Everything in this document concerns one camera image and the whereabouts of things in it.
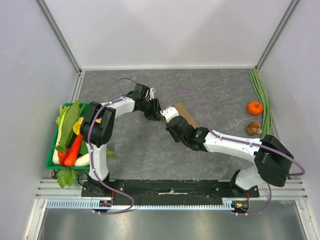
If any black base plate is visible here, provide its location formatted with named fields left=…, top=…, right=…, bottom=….
left=81, top=179, right=260, bottom=205

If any yellow toy napa cabbage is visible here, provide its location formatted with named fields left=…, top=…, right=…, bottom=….
left=72, top=117, right=83, bottom=136

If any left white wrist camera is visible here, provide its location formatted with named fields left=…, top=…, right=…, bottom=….
left=147, top=87, right=156, bottom=100

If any orange toy carrot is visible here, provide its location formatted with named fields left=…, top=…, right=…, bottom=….
left=64, top=134, right=83, bottom=167

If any green long beans bundle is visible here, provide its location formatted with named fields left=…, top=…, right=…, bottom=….
left=249, top=68, right=273, bottom=138

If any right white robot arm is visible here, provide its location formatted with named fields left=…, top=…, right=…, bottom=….
left=166, top=115, right=292, bottom=197

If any grey slotted cable duct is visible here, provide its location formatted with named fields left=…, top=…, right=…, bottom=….
left=46, top=199, right=235, bottom=212

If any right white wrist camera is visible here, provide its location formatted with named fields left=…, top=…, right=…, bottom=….
left=160, top=106, right=179, bottom=123

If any orange toy pumpkin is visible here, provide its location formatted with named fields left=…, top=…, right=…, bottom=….
left=246, top=101, right=264, bottom=116

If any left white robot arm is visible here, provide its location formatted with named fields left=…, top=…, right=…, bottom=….
left=80, top=83, right=160, bottom=197

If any purple cable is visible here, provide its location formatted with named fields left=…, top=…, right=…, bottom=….
left=88, top=77, right=136, bottom=215
left=160, top=90, right=306, bottom=216

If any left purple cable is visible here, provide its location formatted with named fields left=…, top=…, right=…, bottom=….
left=88, top=77, right=136, bottom=215

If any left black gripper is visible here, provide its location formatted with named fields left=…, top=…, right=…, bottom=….
left=139, top=97, right=165, bottom=122

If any white toy radish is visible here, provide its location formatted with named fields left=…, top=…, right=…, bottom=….
left=74, top=153, right=90, bottom=167

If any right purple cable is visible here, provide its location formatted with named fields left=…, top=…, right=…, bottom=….
left=160, top=90, right=306, bottom=216

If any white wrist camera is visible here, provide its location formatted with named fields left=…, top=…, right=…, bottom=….
left=160, top=106, right=179, bottom=123
left=147, top=87, right=156, bottom=100

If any green leafy vegetable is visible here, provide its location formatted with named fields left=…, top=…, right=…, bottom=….
left=54, top=99, right=84, bottom=153

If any green plastic basket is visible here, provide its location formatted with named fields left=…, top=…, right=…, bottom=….
left=45, top=102, right=90, bottom=170

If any brown toy mushroom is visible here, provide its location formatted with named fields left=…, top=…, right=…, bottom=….
left=246, top=121, right=262, bottom=136

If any brown cardboard box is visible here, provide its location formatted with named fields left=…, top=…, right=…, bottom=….
left=173, top=102, right=199, bottom=128

